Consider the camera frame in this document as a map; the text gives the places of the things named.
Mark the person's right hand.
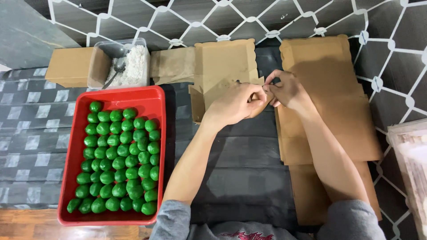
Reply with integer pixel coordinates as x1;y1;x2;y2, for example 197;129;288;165
264;69;316;112

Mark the person's left hand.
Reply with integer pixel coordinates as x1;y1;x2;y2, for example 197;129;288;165
203;82;272;127

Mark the half-folded brown cardboard box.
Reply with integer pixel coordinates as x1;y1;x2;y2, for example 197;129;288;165
188;38;266;124

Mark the stack of flat cardboard boxes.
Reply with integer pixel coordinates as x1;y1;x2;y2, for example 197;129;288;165
275;34;384;166

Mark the black mat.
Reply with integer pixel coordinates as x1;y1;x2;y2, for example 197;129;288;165
159;38;302;232

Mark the flat brown cardboard sheet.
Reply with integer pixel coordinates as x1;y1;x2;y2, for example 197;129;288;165
150;47;197;86

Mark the long flat brown cardboard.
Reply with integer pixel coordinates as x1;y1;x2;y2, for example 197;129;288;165
288;161;383;227

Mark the grey cloth with white lattice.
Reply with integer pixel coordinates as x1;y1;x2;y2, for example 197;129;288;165
48;0;427;240

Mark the white grated coconut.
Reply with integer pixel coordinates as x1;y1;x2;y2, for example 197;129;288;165
105;45;147;88

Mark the metal spoon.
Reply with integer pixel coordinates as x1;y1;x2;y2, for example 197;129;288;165
101;49;129;90

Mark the plastic-wrapped paper stack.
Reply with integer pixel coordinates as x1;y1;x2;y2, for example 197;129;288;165
387;118;427;240

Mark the red plastic tray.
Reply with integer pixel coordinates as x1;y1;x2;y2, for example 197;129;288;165
57;85;167;227

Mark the heap of green dough balls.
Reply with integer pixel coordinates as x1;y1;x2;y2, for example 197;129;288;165
66;101;161;216

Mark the grey sweatshirt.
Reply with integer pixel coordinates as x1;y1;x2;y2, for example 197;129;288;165
148;199;387;240

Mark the clear plastic container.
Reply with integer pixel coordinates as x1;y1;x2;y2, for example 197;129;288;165
87;38;151;90

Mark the closed brown cardboard box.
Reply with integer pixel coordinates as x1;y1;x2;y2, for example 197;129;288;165
45;47;96;88

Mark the grey checked cloth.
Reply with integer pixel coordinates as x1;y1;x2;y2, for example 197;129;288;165
0;67;102;210

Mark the dark grey furniture panel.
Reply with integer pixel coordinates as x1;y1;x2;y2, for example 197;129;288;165
0;0;81;70

